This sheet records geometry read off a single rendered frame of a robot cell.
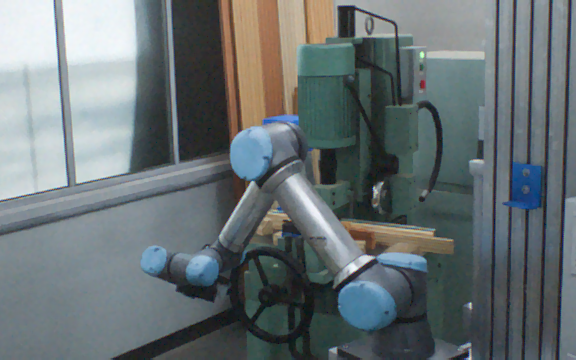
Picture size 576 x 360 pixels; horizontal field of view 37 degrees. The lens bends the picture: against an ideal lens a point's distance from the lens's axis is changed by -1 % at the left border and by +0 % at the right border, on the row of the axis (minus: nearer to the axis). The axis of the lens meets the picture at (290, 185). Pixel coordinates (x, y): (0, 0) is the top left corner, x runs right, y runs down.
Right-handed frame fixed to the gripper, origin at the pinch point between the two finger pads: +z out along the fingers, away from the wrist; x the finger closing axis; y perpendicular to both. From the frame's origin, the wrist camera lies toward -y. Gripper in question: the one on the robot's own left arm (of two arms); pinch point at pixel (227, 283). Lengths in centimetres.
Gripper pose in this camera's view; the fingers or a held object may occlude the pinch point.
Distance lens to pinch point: 249.7
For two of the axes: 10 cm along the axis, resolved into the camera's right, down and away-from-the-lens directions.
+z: 4.9, 3.3, 8.1
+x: 8.4, 0.8, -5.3
